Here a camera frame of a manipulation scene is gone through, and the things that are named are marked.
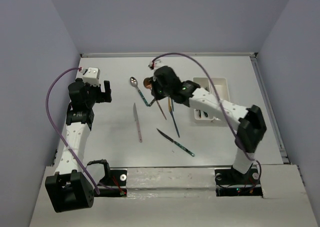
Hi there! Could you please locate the copper spoon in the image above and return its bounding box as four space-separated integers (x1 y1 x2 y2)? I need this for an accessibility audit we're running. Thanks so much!
142 77 167 120

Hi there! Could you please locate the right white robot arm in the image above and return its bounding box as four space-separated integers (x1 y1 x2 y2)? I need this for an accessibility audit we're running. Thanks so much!
149 66 267 183

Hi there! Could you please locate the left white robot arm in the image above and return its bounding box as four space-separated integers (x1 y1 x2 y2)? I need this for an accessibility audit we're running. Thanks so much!
45 78 112 213

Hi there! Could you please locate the white two-compartment container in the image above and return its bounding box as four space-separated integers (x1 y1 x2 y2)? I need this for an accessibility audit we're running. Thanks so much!
192 76 229 124

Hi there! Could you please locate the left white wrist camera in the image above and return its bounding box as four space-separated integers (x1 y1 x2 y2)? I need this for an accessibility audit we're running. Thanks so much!
79 67 101 87

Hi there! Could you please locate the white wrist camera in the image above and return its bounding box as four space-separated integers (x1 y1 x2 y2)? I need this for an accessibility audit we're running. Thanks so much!
148 59 163 71
79 67 101 87

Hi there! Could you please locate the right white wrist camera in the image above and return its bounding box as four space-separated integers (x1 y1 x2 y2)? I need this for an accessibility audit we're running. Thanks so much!
148 59 163 71

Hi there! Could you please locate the silver spoon teal handle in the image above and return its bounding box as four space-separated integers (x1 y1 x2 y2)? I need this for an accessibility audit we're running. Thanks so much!
129 76 149 107

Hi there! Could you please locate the silver knife pink handle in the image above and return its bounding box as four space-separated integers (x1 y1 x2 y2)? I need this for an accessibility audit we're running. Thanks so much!
133 103 143 143

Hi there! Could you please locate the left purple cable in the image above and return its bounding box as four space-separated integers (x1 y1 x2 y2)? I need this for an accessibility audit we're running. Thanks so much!
46 67 101 195

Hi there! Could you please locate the purple cable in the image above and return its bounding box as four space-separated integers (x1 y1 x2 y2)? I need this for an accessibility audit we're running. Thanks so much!
46 67 101 195
151 52 262 188

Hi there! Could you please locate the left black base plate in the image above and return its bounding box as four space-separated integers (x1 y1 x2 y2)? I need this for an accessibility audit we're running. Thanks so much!
94 168 128 198

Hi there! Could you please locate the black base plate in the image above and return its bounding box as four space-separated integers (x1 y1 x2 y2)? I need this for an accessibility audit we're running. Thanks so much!
214 168 263 197
94 168 128 198

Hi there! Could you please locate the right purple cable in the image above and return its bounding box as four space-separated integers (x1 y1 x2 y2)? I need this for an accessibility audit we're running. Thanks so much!
151 52 262 188

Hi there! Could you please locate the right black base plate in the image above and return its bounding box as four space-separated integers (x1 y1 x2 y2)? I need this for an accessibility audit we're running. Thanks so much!
214 168 263 197

